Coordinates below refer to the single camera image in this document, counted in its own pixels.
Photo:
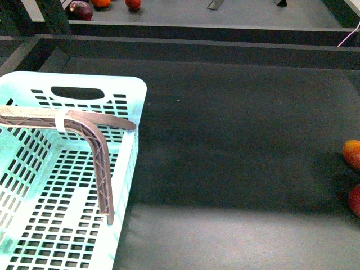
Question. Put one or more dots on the brown lattice right gripper finger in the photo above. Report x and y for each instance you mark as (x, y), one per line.
(88, 121)

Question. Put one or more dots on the brown lattice left gripper finger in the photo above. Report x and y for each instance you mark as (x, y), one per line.
(101, 164)

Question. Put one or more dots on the light blue plastic basket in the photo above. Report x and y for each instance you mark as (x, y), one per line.
(49, 205)

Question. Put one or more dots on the red apple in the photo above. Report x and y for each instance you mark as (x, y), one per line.
(354, 200)

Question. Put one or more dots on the dark purple eggplant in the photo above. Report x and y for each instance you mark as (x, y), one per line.
(80, 10)

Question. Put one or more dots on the grey metal shelf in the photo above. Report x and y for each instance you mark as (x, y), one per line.
(321, 24)

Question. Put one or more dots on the orange fruit on shelf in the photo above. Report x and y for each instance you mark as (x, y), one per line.
(101, 3)

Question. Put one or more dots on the red tomato on shelf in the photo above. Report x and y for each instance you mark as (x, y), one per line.
(133, 4)

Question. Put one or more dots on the red orange mango fruit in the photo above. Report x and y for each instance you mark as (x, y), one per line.
(351, 153)

